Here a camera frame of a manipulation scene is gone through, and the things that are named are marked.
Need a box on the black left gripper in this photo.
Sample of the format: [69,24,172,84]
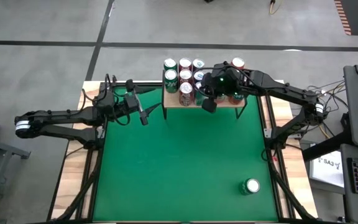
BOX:
[121,79,162,126]

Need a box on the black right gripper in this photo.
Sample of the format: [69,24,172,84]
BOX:
[202,62,247,100]

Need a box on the red Fanta strawberry can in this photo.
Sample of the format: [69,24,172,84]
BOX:
[228,93,246,105]
[231,57,246,70]

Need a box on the green Sprite can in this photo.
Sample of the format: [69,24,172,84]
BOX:
[239,178,261,196]
[163,58,178,73]
[163,68,179,94]

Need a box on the red Coca-Cola can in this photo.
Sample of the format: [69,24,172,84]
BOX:
[178,82,194,107]
[178,57,193,72]
[179,68,194,86]

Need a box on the wooden shelf with black legs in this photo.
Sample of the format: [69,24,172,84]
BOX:
[162,70,249,121]

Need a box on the green table mat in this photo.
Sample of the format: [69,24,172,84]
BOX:
[92,86,278,222]

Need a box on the black stand beam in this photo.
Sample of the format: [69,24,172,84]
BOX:
[301,130,354,162]

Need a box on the white paper sign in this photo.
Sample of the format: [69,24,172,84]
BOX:
[308,151,345,189]

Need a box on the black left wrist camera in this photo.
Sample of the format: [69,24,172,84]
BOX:
[123,95,140,112]

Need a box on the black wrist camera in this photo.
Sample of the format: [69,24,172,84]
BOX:
[123,95,140,112]
[201,98,219,114]

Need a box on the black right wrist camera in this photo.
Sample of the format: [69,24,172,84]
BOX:
[201,98,219,114]

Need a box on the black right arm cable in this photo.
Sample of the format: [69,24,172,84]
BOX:
[192,66,229,98]

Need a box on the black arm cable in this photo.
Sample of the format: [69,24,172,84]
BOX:
[82,73,130,126]
[192,66,229,98]

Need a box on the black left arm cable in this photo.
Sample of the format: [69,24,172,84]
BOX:
[82,73,130,126]

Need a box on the yellow cable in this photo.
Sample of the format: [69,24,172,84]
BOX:
[268,0,285,16]
[290,80,346,139]

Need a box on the black aluminium table frame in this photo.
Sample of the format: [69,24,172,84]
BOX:
[47,80,319,224]

